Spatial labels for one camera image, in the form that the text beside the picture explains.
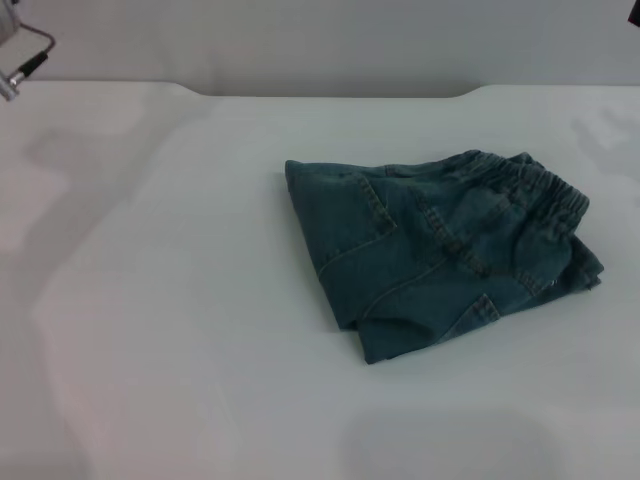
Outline blue denim shorts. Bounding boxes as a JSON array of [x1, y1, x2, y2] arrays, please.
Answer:
[[284, 149, 605, 366]]

